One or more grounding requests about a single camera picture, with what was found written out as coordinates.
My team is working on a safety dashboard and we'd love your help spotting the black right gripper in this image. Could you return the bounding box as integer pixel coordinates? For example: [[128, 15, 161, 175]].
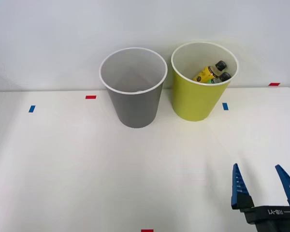
[[231, 163, 290, 232]]

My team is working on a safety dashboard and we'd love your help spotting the yellow-green plastic waste bin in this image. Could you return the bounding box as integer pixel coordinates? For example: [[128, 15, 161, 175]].
[[171, 42, 239, 122]]

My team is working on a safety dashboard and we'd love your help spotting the green label bottle, black cap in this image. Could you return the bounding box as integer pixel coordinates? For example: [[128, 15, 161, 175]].
[[206, 72, 232, 85]]

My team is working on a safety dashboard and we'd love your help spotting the yellow label bottle, black cap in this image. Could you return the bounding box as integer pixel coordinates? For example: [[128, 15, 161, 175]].
[[192, 60, 227, 84]]

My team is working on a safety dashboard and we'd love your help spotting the grey plastic waste bin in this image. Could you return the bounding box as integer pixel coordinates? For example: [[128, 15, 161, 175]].
[[99, 47, 168, 129]]

